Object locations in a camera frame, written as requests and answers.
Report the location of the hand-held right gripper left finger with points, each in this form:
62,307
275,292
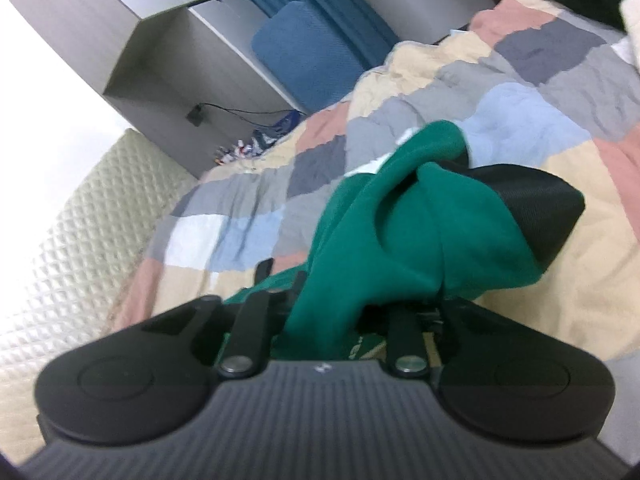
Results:
252,320

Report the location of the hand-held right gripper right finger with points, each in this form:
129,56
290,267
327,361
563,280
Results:
402,332

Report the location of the green hooded jacket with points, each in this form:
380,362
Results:
400,240

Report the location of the cream quilted headboard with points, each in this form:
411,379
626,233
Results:
75,260

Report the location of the blue white bag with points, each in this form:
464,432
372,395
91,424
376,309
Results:
275,132

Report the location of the blue cushion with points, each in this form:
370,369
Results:
305,55

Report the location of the patchwork blanket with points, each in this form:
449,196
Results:
575,110

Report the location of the blue curtain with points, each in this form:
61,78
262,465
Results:
330,5

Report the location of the grey cabinet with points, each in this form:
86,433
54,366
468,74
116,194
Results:
90,15

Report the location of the white cloth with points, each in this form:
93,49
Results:
631,30

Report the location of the black wall charger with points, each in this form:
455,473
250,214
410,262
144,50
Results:
196,115

